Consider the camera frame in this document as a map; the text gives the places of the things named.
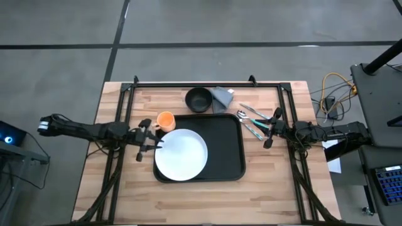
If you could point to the black metal beam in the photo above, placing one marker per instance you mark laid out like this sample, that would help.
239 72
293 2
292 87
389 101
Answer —
337 152

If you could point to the black table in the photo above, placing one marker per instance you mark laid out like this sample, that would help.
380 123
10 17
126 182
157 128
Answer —
377 103

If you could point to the orange mug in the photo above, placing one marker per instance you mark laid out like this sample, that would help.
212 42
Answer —
166 121

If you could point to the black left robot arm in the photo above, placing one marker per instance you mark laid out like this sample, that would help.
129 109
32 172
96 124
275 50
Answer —
94 130

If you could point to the black plastic serving tray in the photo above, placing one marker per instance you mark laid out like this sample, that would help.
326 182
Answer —
223 147

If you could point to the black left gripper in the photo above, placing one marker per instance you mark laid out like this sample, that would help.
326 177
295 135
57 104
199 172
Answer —
139 136

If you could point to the black box with blue light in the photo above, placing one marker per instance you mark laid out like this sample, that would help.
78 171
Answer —
15 132

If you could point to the grey cloth napkin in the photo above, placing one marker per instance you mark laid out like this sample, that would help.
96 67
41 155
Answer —
221 97

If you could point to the backlit keyboard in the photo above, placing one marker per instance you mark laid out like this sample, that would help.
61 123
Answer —
391 185

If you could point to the black pole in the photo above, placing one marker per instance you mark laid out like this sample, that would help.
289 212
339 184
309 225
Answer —
383 56

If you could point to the white paper sheet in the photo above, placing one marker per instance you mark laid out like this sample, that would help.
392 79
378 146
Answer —
334 164

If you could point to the grey cart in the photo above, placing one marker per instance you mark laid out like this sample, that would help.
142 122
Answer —
367 157

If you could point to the black bowl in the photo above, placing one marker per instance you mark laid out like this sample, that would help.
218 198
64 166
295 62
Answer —
198 100

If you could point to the black power adapter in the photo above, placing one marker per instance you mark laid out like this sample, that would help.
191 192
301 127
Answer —
329 103

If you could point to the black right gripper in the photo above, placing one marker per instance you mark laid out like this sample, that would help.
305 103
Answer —
279 127

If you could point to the grey metal stand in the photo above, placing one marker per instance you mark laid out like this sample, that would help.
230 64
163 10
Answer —
19 153

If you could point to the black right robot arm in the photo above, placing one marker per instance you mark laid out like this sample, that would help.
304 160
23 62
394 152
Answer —
339 133

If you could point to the black aluminium table frame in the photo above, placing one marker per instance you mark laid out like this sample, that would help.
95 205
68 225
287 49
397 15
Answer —
204 84

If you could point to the caster wheel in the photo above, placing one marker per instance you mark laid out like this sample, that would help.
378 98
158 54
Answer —
367 211

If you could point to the white round plate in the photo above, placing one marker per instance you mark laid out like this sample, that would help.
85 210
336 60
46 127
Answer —
181 155

